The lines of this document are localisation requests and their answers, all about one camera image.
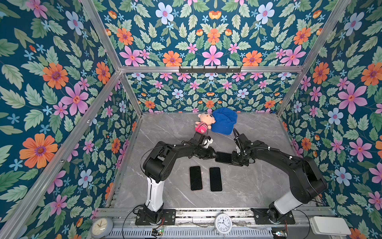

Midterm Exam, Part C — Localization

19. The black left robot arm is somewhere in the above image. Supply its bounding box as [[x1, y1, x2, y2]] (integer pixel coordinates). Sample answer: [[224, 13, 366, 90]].
[[138, 132, 216, 225]]

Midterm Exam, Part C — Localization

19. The black hook rail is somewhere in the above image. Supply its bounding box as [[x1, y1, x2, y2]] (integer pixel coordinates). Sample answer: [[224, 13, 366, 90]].
[[178, 66, 242, 74]]

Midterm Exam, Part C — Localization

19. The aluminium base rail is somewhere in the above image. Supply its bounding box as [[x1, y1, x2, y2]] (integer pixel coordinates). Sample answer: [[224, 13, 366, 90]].
[[98, 207, 335, 228]]

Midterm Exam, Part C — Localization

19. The purple-edged smartphone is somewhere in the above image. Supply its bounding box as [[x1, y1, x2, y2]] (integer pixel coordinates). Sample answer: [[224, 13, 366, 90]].
[[189, 166, 203, 191]]

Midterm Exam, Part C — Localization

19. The blue-edged smartphone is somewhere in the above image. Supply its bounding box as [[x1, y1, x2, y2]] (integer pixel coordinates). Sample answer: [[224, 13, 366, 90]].
[[209, 167, 222, 192]]

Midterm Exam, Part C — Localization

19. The pink plush pig toy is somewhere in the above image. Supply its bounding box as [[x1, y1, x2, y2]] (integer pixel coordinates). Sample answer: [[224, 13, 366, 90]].
[[195, 113, 216, 134]]

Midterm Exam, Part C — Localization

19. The white box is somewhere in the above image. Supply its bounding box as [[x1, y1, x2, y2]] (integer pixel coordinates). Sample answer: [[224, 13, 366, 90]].
[[309, 216, 352, 236]]

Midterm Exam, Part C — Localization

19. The blue baseball cap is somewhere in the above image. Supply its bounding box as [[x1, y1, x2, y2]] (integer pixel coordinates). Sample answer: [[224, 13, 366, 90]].
[[211, 108, 237, 135]]

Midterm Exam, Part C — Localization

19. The beige round clock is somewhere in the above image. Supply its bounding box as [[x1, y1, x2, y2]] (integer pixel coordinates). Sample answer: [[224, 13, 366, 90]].
[[90, 217, 113, 239]]

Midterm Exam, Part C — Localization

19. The silver-edged black smartphone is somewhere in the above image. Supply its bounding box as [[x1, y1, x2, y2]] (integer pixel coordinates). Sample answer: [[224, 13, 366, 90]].
[[215, 152, 233, 165]]

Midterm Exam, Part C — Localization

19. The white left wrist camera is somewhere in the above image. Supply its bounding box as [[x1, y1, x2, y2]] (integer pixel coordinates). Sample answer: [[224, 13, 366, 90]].
[[203, 137, 213, 148]]

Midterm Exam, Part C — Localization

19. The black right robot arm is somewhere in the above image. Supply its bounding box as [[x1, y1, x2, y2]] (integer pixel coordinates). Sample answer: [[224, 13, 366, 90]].
[[231, 128, 328, 224]]

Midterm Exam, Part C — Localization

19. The white round clock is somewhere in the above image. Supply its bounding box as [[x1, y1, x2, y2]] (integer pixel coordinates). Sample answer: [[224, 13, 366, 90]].
[[214, 213, 233, 235]]

